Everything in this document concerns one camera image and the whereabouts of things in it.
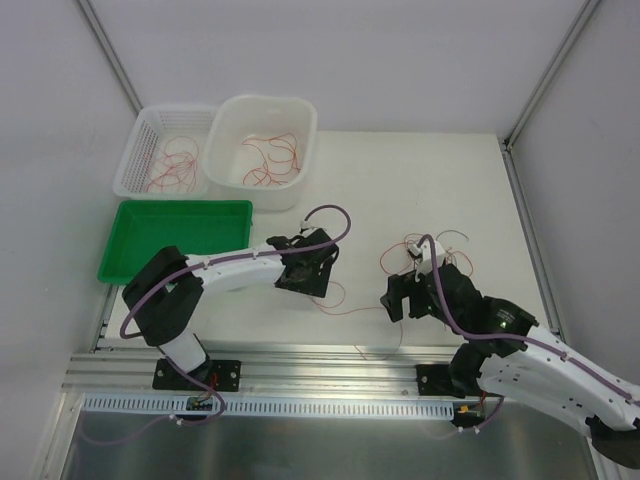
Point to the aluminium extrusion rail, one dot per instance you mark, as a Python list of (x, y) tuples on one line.
[(274, 370)]

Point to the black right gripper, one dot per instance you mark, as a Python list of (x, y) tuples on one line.
[(417, 293)]

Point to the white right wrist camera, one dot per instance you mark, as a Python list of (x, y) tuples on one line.
[(421, 255)]

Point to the green plastic tray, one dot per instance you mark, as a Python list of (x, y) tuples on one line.
[(143, 227)]

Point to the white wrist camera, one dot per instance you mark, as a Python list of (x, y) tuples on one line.
[(421, 255), (306, 228)]

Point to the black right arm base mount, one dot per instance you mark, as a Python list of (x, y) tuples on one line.
[(434, 380)]

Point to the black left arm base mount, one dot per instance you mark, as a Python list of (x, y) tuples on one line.
[(221, 375)]

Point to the aluminium frame post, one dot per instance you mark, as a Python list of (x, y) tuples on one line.
[(561, 54), (104, 43)]

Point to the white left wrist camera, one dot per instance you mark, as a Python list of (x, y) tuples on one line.
[(306, 228)]

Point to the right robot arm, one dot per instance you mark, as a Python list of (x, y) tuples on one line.
[(507, 353)]

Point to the left aluminium frame post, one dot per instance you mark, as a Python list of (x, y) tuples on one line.
[(104, 43)]

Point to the white plastic tub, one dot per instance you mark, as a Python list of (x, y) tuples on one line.
[(261, 149)]

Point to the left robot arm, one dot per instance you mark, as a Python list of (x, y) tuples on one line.
[(163, 296)]

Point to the right aluminium frame post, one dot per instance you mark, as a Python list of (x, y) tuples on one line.
[(561, 54)]

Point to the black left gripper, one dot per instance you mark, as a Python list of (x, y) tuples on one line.
[(310, 273)]

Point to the white perforated basket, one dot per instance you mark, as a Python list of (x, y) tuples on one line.
[(163, 156)]

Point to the white slotted cable duct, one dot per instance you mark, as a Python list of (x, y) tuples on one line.
[(271, 407)]

